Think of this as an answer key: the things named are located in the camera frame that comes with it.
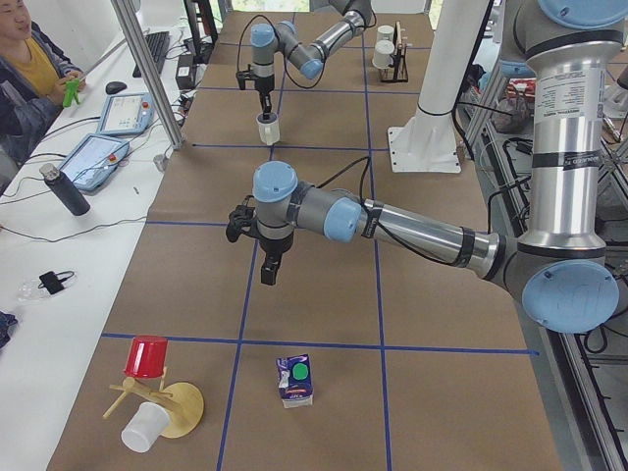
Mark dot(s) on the white mug with handle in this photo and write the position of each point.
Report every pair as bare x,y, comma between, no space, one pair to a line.
268,128

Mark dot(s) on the blue white milk carton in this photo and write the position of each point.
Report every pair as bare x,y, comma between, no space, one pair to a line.
295,381

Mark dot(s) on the red plastic cup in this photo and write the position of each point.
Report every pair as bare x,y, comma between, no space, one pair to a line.
147,357

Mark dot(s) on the wooden cup tree stand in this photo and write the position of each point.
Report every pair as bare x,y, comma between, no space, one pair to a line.
132,385

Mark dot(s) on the white plastic cup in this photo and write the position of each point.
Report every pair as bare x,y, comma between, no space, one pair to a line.
145,427

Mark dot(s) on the black keyboard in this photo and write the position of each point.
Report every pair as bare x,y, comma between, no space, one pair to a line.
158,44

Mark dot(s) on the white mug on rack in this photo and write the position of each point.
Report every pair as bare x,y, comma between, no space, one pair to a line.
383,54
385,32

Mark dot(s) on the far blue teach pendant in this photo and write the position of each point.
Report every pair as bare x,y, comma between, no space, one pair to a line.
126,114

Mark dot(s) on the blue teach pendant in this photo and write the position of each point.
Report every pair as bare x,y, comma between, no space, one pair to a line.
126,114
92,162

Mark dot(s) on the black computer mouse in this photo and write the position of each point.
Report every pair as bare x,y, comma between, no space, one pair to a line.
114,87

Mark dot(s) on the round wooden stand base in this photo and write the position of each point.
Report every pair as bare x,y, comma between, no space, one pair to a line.
185,408

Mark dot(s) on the near blue teach pendant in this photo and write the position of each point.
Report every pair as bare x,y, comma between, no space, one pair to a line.
92,162

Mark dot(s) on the green toy figure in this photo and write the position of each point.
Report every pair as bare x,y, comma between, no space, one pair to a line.
71,92

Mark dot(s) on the black water bottle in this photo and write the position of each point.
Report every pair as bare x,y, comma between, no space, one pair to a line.
59,183

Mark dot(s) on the person in yellow shirt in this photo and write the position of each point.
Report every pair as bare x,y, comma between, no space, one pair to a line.
34,77

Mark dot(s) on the aluminium frame post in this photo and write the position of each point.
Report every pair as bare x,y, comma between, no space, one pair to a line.
134,36

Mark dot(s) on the black wire mug rack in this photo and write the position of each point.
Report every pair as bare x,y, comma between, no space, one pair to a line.
397,72

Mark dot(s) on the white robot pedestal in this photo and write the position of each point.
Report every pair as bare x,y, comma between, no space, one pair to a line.
427,142

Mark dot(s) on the small black device with cable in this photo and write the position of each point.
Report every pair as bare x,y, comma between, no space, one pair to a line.
54,282

